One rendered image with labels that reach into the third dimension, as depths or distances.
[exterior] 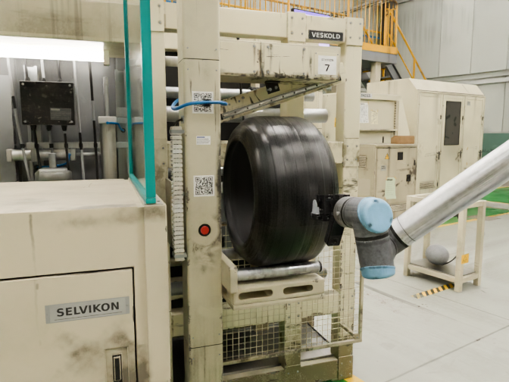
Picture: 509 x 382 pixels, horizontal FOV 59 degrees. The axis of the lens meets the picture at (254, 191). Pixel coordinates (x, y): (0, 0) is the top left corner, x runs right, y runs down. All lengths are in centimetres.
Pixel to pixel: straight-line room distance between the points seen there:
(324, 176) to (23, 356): 102
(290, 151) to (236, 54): 57
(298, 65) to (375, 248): 103
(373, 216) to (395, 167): 534
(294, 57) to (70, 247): 137
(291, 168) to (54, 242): 84
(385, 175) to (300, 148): 487
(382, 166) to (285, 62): 445
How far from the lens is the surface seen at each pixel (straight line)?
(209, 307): 170
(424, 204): 132
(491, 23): 1430
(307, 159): 152
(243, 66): 191
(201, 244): 162
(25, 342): 96
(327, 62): 206
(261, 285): 163
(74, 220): 89
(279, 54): 197
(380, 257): 122
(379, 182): 628
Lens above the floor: 141
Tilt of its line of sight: 7 degrees down
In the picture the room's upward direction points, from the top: straight up
